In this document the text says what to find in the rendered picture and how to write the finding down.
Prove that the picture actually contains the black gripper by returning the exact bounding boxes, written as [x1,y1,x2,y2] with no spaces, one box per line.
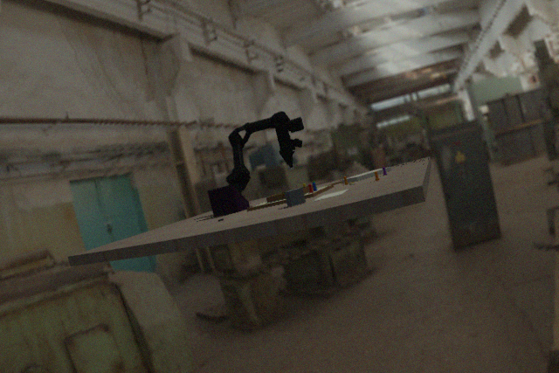
[278,134,295,168]

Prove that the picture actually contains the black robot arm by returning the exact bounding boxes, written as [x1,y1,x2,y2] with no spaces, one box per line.
[226,112,304,194]

